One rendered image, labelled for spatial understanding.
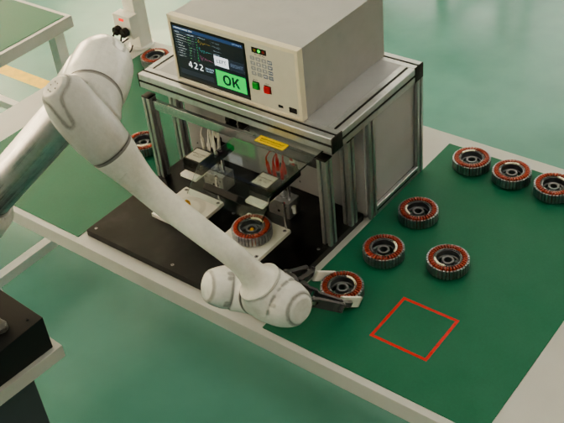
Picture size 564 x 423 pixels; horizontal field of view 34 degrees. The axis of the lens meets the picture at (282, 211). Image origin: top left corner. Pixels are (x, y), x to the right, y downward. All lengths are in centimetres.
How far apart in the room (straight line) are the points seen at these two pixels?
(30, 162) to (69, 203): 71
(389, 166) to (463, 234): 29
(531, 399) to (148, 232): 115
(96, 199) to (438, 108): 212
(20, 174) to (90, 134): 37
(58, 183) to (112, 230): 35
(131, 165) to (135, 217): 79
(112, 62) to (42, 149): 29
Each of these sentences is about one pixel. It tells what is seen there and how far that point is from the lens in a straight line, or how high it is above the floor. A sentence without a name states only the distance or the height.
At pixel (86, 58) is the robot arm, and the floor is 150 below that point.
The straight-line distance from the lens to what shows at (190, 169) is 269.
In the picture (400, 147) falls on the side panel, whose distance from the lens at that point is 269.
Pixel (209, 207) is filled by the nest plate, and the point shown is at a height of 78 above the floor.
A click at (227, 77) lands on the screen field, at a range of 251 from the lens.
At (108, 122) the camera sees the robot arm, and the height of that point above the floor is 143.
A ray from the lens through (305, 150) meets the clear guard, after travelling 238.
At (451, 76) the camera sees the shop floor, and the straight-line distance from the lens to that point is 478.
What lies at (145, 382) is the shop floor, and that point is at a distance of 332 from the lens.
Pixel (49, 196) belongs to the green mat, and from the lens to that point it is 295.
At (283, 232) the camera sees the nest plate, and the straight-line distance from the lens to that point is 258.
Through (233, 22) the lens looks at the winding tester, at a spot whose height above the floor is 132.
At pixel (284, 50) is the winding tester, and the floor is 131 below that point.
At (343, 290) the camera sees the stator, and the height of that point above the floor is 78.
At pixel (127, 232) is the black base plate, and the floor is 77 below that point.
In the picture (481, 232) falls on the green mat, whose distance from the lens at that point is 261.
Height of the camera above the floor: 241
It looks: 38 degrees down
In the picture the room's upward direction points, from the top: 6 degrees counter-clockwise
